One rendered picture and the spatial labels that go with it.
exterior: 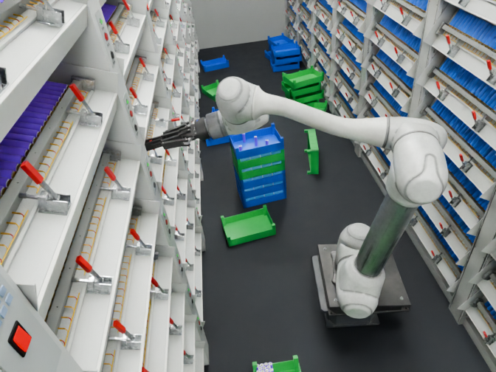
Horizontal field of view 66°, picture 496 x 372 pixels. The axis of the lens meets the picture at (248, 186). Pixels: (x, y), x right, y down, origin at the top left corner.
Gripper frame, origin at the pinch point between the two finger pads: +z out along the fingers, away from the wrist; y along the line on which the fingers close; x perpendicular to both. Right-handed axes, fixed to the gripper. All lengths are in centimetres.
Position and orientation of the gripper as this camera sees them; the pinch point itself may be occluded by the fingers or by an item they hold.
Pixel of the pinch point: (152, 143)
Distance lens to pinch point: 138.4
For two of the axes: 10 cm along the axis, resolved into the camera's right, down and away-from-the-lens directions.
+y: -1.1, -6.2, 7.8
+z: -9.6, 2.7, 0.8
